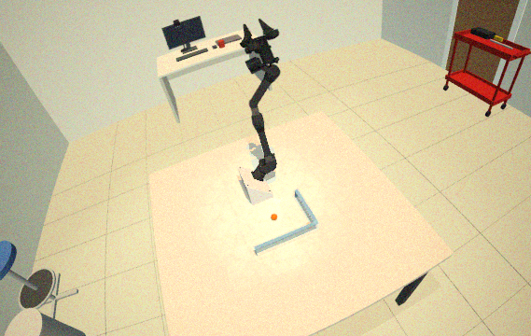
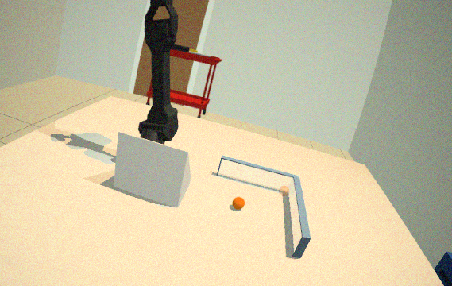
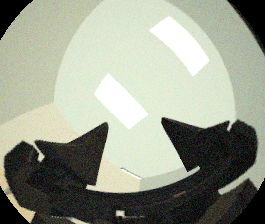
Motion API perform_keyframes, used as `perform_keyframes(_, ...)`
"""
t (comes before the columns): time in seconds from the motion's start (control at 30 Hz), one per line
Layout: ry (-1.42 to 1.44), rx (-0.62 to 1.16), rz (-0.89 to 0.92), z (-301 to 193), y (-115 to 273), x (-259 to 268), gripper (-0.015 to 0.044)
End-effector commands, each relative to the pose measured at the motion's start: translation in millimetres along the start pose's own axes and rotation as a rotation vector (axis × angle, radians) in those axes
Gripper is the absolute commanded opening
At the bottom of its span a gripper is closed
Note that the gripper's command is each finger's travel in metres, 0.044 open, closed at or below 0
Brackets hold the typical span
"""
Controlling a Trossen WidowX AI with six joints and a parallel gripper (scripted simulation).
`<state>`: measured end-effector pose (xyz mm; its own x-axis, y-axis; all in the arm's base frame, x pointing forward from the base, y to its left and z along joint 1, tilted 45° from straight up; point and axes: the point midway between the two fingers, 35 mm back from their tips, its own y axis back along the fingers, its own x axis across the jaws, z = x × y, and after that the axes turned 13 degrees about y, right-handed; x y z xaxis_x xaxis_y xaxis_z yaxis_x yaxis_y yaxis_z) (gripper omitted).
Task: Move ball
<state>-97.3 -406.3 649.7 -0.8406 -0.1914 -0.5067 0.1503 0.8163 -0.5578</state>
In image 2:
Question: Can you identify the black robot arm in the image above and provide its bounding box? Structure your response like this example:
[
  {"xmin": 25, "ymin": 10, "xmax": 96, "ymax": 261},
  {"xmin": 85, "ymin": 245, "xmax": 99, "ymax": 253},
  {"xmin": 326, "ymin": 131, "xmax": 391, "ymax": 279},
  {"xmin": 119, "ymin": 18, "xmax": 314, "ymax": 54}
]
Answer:
[{"xmin": 137, "ymin": 0, "xmax": 179, "ymax": 145}]

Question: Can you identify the clear l-shaped low wall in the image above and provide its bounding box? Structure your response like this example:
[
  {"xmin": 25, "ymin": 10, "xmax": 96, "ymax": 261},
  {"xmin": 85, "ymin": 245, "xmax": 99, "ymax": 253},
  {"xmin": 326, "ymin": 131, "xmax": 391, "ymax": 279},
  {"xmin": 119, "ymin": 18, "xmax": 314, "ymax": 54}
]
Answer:
[{"xmin": 218, "ymin": 159, "xmax": 302, "ymax": 255}]

